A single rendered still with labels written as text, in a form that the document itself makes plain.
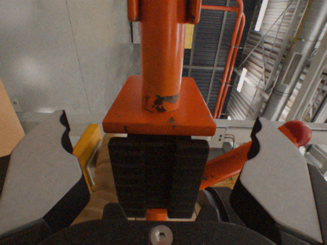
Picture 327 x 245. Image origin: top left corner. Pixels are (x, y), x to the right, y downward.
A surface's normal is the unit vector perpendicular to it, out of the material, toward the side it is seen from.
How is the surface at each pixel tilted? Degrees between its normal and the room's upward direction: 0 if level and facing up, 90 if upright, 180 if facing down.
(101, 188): 101
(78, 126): 90
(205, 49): 90
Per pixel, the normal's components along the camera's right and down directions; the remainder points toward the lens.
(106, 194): 0.22, -0.81
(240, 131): 0.00, 0.51
